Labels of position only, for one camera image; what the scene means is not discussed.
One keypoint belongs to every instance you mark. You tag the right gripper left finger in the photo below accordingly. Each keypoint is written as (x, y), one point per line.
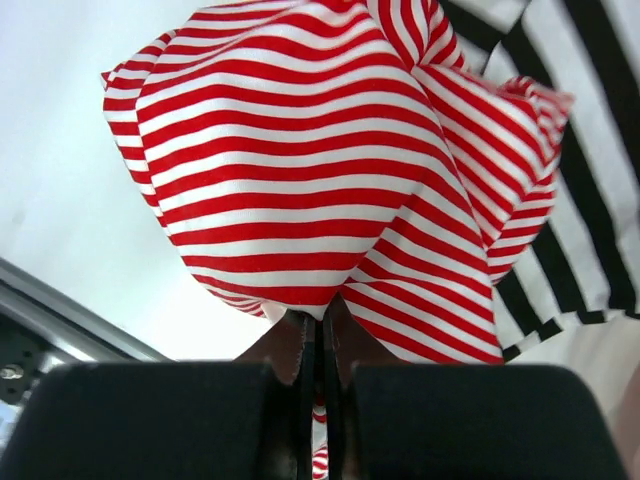
(244, 419)

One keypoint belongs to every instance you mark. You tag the red striped tank top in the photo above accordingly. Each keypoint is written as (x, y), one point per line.
(298, 151)

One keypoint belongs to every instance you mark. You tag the black white striped tank top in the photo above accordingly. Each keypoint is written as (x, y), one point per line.
(583, 268)

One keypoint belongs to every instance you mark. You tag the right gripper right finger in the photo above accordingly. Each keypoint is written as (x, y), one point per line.
(388, 419)

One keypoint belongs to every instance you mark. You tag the aluminium mounting rail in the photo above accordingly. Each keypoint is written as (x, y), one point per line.
(72, 332)

